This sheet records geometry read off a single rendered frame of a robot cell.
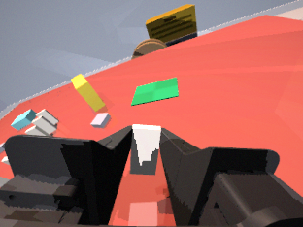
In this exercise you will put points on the yellow rectangular block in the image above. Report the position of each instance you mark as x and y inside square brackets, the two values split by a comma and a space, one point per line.
[87, 92]

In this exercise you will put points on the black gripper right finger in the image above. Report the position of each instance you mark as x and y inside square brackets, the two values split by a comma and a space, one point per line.
[189, 171]

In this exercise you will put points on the grey domino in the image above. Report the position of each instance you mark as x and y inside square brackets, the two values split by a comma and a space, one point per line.
[5, 160]
[44, 124]
[36, 130]
[144, 149]
[3, 181]
[48, 116]

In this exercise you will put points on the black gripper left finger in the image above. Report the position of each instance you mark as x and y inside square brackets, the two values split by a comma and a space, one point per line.
[100, 164]

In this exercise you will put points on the green flat rectangular block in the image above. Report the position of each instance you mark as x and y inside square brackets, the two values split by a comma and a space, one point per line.
[156, 91]

